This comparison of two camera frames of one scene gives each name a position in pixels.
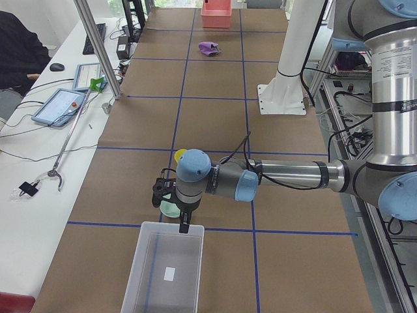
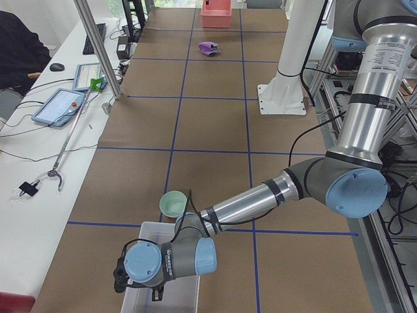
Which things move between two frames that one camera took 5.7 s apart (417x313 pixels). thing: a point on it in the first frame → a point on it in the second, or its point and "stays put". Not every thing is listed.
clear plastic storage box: x=168 y=274 stays put
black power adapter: x=123 y=47 stays put
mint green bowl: x=168 y=208 stays put
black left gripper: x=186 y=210 → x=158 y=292
